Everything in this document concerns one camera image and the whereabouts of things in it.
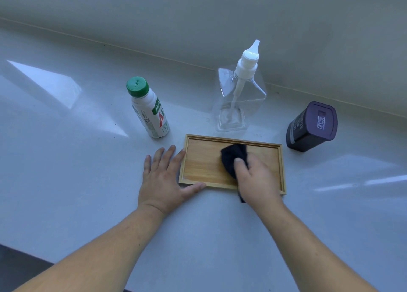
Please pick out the person's right hand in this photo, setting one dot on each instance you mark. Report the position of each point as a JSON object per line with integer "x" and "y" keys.
{"x": 257, "y": 183}

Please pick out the person's left hand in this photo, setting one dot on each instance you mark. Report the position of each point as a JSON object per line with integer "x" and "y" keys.
{"x": 160, "y": 186}

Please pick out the black cloth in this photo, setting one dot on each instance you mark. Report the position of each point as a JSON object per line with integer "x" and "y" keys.
{"x": 232, "y": 155}

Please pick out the wooden tray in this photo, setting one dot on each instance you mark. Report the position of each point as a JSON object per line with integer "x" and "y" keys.
{"x": 203, "y": 164}

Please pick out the dark purple lidded container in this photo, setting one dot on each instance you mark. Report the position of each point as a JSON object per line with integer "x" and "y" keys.
{"x": 305, "y": 132}

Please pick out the white bottle green cap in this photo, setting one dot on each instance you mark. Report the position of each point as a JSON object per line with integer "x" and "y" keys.
{"x": 149, "y": 113}

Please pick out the clear pump bottle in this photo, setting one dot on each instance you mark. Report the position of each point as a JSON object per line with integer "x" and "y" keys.
{"x": 246, "y": 66}

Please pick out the person's right forearm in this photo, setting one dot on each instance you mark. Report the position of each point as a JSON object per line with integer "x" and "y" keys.
{"x": 311, "y": 253}

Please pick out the person's left forearm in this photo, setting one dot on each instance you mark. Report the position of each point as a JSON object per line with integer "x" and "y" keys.
{"x": 101, "y": 253}

